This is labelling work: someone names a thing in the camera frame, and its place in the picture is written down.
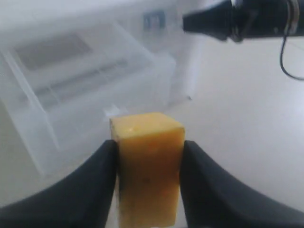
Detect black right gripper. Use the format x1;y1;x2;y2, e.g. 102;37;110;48
182;0;299;42

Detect clear drawer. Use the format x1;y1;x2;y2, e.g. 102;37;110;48
130;5;191;55
0;23;176;176

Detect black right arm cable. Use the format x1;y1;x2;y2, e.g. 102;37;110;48
280;30;304;80

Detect white plastic drawer cabinet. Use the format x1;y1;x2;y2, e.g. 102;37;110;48
0;0;202;109

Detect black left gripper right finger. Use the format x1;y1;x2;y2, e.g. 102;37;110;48
180;140;304;228

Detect yellow cheese wedge toy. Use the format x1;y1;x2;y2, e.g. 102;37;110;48
110;113;185;228

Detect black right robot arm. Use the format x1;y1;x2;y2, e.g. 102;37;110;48
182;0;304;42

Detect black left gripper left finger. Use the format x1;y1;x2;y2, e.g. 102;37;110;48
0;140;118;228

